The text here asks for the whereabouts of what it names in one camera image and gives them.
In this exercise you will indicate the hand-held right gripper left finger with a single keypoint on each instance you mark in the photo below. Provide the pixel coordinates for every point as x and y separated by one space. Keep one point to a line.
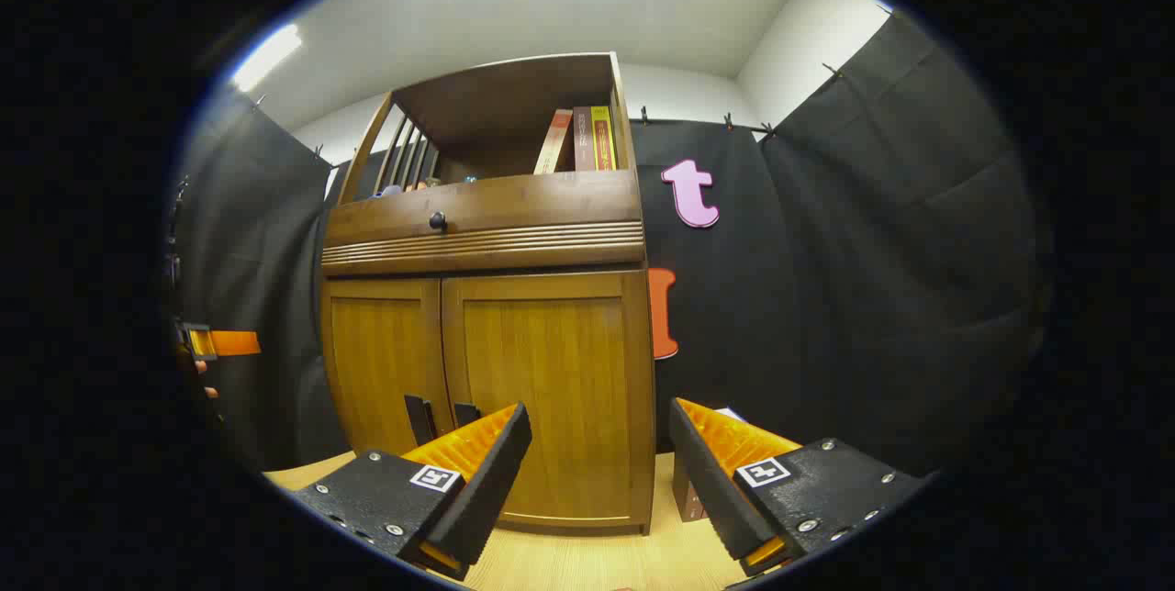
486 490

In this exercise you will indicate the brown white book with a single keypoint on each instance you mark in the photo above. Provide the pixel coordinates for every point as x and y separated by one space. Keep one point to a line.
687 490

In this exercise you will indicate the black drawer knob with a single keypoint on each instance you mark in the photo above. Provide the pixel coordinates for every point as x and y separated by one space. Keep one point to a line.
438 222

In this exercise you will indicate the dark brown book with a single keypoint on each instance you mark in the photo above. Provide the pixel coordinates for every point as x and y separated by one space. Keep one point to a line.
582 139

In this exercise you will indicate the wooden double-door shoe cabinet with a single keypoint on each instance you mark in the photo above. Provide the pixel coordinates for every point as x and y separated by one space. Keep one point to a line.
477 206

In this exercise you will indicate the light blue cloth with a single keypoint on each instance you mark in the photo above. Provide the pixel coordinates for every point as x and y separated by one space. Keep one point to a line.
390 192

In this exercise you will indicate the beige red book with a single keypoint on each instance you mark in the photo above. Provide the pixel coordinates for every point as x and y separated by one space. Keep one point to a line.
553 141

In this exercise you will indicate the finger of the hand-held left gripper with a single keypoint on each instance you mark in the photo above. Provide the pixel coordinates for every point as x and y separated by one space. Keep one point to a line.
229 343

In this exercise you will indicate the black backdrop cloth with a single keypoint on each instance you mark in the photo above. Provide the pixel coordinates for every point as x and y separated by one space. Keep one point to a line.
872 251

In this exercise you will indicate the yellow book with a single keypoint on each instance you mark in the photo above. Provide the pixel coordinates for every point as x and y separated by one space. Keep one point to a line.
602 139

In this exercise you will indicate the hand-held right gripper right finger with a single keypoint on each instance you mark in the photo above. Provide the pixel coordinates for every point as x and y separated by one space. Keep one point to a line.
711 490

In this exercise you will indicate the wooden cabinet door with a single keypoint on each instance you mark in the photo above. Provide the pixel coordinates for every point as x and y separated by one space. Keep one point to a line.
551 371
381 362

